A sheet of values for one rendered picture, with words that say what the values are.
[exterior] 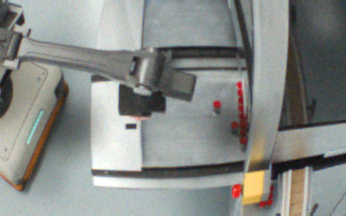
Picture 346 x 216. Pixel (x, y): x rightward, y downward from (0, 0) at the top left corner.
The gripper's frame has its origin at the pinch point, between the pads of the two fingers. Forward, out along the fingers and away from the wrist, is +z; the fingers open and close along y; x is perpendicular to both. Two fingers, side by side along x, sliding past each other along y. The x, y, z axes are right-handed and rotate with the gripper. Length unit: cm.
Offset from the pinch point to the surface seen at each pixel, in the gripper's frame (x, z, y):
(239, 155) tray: -2.6, 14.9, 27.2
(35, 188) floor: 18, 118, -41
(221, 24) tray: 38.6, 15.0, 25.5
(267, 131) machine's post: -12.2, -18.9, 25.5
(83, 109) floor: 59, 112, -12
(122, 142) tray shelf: 3.0, 20.7, -1.9
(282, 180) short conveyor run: -14.7, 7.4, 39.0
